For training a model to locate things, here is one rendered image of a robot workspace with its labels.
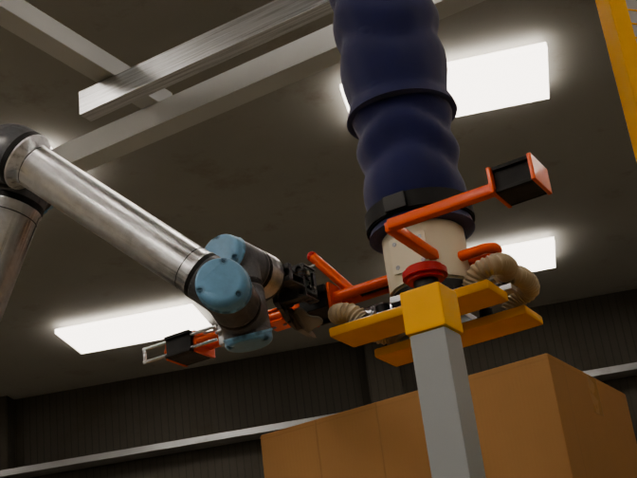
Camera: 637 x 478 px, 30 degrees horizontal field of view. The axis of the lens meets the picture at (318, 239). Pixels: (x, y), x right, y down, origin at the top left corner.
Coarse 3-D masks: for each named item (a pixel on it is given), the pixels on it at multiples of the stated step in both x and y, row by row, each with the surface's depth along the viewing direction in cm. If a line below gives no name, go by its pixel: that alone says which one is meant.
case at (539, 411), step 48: (480, 384) 206; (528, 384) 201; (576, 384) 209; (288, 432) 225; (336, 432) 219; (384, 432) 214; (480, 432) 204; (528, 432) 199; (576, 432) 201; (624, 432) 224
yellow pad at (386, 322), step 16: (464, 288) 219; (480, 288) 218; (496, 288) 220; (384, 304) 232; (464, 304) 224; (480, 304) 225; (368, 320) 228; (384, 320) 226; (400, 320) 227; (336, 336) 231; (352, 336) 232; (368, 336) 233; (384, 336) 235
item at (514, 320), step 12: (480, 312) 242; (492, 312) 242; (504, 312) 235; (516, 312) 234; (528, 312) 234; (468, 324) 238; (480, 324) 237; (492, 324) 236; (504, 324) 237; (516, 324) 238; (528, 324) 239; (540, 324) 240; (468, 336) 241; (480, 336) 242; (492, 336) 243; (384, 348) 246; (396, 348) 245; (408, 348) 244; (384, 360) 249; (396, 360) 250; (408, 360) 251
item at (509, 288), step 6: (492, 276) 231; (492, 282) 231; (504, 288) 230; (510, 288) 229; (516, 288) 231; (390, 300) 229; (396, 300) 228; (372, 306) 244; (390, 306) 241; (396, 306) 231; (372, 312) 243; (462, 318) 241; (468, 318) 242; (474, 318) 244
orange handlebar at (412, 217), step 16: (480, 192) 209; (432, 208) 213; (448, 208) 212; (384, 224) 219; (400, 224) 216; (400, 240) 222; (416, 240) 225; (432, 256) 231; (464, 256) 235; (480, 256) 237; (352, 288) 245; (368, 288) 244; (272, 320) 254; (208, 336) 261
